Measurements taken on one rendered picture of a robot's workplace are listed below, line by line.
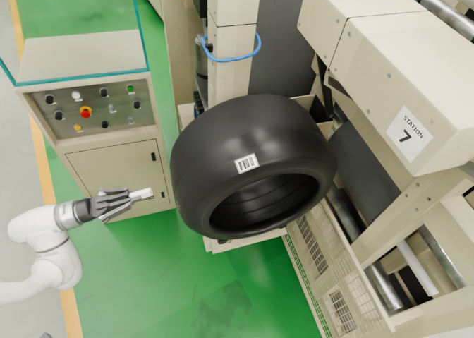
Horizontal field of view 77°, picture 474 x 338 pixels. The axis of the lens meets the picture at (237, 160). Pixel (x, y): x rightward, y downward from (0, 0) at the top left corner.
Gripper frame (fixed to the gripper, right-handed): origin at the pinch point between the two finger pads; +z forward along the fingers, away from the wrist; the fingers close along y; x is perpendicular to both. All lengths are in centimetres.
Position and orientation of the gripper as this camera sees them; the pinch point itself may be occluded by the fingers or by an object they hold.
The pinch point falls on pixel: (141, 194)
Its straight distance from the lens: 104.6
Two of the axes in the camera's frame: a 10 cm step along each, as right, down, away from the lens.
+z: 9.6, -2.7, 1.1
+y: -2.9, -7.8, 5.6
